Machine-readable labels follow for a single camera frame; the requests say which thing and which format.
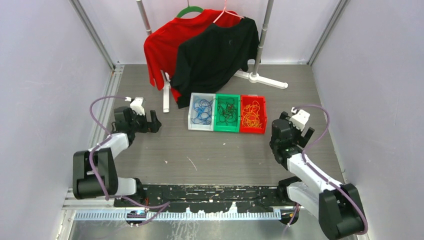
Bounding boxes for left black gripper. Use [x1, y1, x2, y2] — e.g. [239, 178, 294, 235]
[128, 109, 160, 133]

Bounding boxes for yellow wire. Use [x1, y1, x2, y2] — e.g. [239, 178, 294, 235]
[241, 99, 268, 129]

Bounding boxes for blue wire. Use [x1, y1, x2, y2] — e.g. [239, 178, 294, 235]
[191, 97, 215, 126]

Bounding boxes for brown wire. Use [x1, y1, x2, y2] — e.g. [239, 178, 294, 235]
[216, 98, 240, 127]

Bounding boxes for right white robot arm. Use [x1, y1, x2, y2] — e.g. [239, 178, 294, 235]
[269, 109, 368, 240]

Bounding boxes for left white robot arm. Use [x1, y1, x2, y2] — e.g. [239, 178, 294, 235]
[72, 106, 162, 207]

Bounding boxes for red plastic bin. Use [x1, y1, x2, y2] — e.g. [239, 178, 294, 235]
[239, 95, 268, 134]

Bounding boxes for white plastic bin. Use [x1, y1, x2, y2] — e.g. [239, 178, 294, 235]
[187, 92, 216, 131]

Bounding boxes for white clothes rack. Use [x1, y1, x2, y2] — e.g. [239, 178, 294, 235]
[136, 0, 289, 113]

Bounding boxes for green plastic bin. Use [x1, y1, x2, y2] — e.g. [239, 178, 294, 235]
[213, 93, 241, 133]

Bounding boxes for red t-shirt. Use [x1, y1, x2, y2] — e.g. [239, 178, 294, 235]
[143, 9, 221, 91]

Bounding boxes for black t-shirt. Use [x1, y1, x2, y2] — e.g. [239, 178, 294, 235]
[170, 17, 259, 109]

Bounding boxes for green clothes hanger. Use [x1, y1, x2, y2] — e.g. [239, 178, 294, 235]
[176, 0, 204, 18]

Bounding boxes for pink clothes hanger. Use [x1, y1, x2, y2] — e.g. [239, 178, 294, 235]
[213, 0, 245, 24]

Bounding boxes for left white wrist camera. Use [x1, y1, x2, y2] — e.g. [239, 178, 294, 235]
[130, 97, 146, 116]

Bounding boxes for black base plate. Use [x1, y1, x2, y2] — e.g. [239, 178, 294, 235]
[130, 184, 296, 214]

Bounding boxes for white slotted cable duct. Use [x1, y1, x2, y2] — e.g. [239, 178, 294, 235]
[74, 209, 281, 221]

